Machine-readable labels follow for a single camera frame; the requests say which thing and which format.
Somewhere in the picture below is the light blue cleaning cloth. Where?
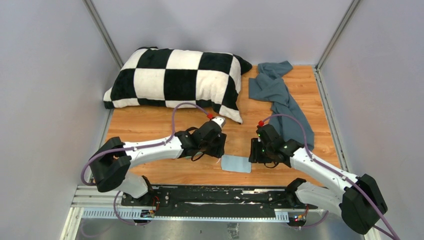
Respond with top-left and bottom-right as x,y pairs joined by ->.
220,154 -> 252,174

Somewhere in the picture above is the black white checkered pillow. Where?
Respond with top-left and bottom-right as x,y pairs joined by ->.
103,46 -> 252,124

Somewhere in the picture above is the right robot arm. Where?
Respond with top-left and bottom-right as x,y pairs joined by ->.
249,122 -> 388,235

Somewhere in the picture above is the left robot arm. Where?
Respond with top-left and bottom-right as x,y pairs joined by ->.
88,116 -> 227,207

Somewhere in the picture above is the grey-blue towel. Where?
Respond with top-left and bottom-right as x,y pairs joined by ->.
248,61 -> 315,151

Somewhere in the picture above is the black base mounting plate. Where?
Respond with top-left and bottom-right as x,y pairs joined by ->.
121,185 -> 306,219

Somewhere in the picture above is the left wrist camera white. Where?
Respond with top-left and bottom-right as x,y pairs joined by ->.
212,116 -> 226,129

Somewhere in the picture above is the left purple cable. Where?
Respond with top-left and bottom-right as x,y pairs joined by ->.
80,102 -> 215,227

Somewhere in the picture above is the purple cable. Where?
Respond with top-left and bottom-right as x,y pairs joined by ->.
80,102 -> 215,227
257,113 -> 402,240

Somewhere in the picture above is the aluminium frame rail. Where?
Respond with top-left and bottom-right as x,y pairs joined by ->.
70,185 -> 373,223

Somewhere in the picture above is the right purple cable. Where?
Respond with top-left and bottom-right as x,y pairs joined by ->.
257,113 -> 402,240

